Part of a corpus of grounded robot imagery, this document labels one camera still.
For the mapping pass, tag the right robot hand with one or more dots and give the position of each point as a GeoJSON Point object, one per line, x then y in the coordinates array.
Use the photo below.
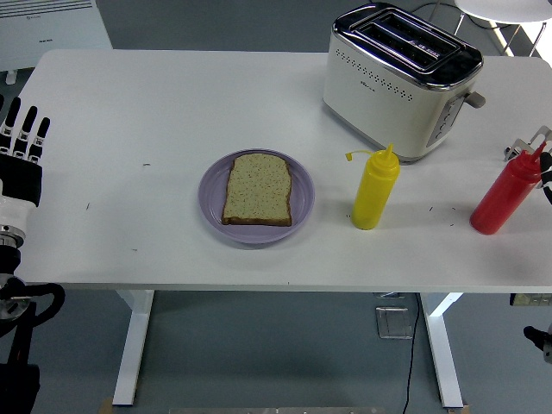
{"type": "Point", "coordinates": [547, 172]}

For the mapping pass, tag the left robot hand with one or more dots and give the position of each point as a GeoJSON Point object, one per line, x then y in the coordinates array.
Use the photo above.
{"type": "Point", "coordinates": [19, 181]}

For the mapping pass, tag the red squeeze bottle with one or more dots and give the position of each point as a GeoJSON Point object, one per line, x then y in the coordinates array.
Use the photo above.
{"type": "Point", "coordinates": [502, 198]}

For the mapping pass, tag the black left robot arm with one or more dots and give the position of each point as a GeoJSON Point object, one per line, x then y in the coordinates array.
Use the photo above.
{"type": "Point", "coordinates": [17, 388]}

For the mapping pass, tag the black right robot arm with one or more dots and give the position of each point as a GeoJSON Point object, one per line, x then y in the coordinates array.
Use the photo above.
{"type": "Point", "coordinates": [537, 338]}

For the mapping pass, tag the bread slice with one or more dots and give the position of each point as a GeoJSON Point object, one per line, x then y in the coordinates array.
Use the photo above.
{"type": "Point", "coordinates": [259, 190]}

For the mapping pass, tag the metal toast rack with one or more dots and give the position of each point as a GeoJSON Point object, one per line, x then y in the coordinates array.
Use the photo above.
{"type": "Point", "coordinates": [517, 146]}

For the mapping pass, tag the white heater appliance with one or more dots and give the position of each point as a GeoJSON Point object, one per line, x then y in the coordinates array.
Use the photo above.
{"type": "Point", "coordinates": [52, 39]}

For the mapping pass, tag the white round background table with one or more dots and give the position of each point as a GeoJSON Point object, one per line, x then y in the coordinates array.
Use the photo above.
{"type": "Point", "coordinates": [504, 8]}

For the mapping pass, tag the yellow squeeze bottle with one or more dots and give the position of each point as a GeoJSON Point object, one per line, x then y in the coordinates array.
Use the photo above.
{"type": "Point", "coordinates": [375, 190]}

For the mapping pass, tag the cream two-slot toaster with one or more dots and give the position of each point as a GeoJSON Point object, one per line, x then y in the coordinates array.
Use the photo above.
{"type": "Point", "coordinates": [388, 99]}

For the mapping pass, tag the white table leg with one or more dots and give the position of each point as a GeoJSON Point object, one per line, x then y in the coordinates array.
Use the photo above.
{"type": "Point", "coordinates": [133, 345]}
{"type": "Point", "coordinates": [444, 345]}

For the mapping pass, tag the brown cardboard piece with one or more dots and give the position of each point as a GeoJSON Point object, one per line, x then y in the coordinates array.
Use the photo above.
{"type": "Point", "coordinates": [106, 406]}

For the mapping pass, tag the purple round plate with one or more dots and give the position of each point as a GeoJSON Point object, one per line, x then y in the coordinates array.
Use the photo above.
{"type": "Point", "coordinates": [302, 194]}

